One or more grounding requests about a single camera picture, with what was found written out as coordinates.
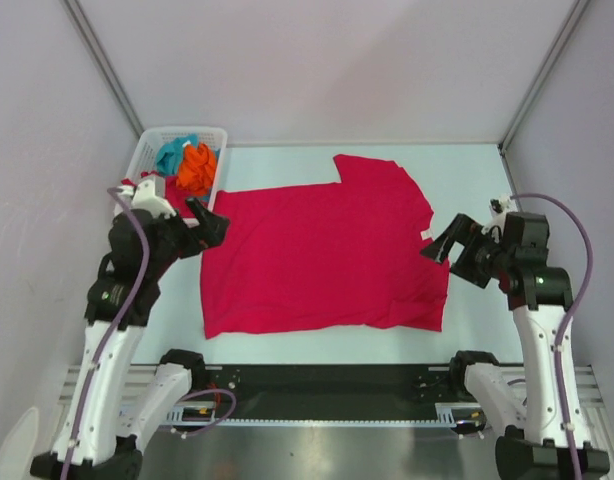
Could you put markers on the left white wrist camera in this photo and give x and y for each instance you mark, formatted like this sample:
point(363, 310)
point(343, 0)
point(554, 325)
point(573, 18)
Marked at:
point(147, 195)

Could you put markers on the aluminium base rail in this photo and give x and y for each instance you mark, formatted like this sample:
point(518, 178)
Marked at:
point(139, 376)

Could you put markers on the orange t shirt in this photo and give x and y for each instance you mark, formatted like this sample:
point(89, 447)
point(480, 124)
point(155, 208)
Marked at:
point(197, 184)

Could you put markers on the aluminium frame post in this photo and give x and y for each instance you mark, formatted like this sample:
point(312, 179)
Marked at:
point(555, 51)
point(103, 64)

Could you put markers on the teal t shirt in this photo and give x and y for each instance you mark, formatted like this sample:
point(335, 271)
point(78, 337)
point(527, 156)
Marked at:
point(171, 156)

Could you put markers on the right aluminium frame post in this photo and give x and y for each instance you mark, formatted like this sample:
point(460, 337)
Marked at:
point(555, 51)

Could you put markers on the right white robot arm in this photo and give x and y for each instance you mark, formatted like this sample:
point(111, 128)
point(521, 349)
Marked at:
point(544, 436)

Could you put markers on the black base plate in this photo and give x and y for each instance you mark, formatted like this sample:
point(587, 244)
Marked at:
point(264, 384)

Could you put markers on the left aluminium frame post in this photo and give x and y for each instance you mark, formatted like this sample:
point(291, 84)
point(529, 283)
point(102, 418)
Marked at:
point(103, 64)

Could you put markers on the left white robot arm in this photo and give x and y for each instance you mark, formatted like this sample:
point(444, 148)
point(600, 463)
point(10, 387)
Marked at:
point(98, 440)

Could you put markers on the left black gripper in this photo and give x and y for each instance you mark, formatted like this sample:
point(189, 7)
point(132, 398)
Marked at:
point(213, 228)

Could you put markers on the slotted cable duct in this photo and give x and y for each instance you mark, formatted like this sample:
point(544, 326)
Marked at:
point(372, 412)

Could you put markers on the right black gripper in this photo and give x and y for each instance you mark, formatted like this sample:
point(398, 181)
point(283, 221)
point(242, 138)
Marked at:
point(462, 229)

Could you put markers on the red t shirt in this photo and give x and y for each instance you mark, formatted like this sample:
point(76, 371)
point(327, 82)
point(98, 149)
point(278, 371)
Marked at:
point(176, 197)
point(309, 257)

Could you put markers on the white plastic laundry basket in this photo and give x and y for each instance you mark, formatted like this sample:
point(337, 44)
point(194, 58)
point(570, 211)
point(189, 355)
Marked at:
point(143, 159)

